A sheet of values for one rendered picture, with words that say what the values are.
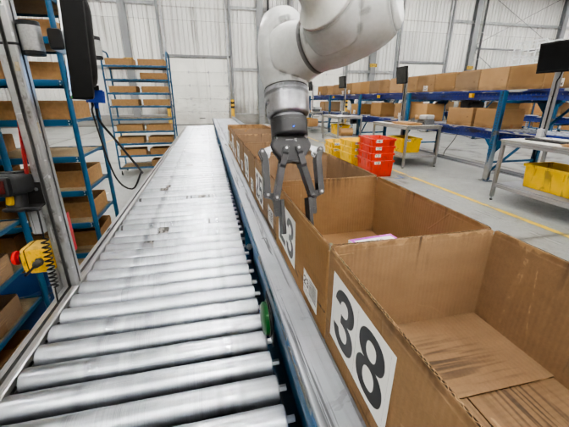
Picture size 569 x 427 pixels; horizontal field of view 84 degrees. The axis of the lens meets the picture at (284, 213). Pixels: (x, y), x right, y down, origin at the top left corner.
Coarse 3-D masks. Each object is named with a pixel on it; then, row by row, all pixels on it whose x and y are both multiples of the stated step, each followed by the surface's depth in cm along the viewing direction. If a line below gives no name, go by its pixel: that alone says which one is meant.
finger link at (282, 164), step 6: (288, 150) 63; (282, 156) 63; (282, 162) 63; (282, 168) 63; (276, 174) 66; (282, 174) 63; (276, 180) 64; (282, 180) 63; (276, 186) 63; (276, 192) 63; (276, 198) 63
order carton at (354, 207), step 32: (288, 192) 83; (352, 192) 88; (384, 192) 85; (320, 224) 89; (352, 224) 91; (384, 224) 86; (416, 224) 73; (448, 224) 62; (480, 224) 55; (320, 256) 50; (320, 288) 52; (320, 320) 53
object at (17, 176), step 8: (0, 176) 71; (8, 176) 72; (16, 176) 74; (24, 176) 76; (32, 176) 80; (0, 184) 70; (8, 184) 71; (16, 184) 73; (24, 184) 76; (32, 184) 79; (0, 192) 70; (8, 192) 71; (16, 192) 73; (24, 192) 77; (8, 200) 75; (16, 200) 76; (24, 200) 78
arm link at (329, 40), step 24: (312, 0) 47; (336, 0) 47; (360, 0) 48; (384, 0) 47; (312, 24) 50; (336, 24) 49; (360, 24) 49; (384, 24) 48; (312, 48) 54; (336, 48) 53; (360, 48) 52
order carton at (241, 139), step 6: (240, 138) 190; (246, 138) 191; (252, 138) 192; (258, 138) 193; (264, 138) 194; (270, 138) 194; (240, 144) 163; (240, 150) 165; (240, 156) 168; (240, 162) 171; (240, 168) 175
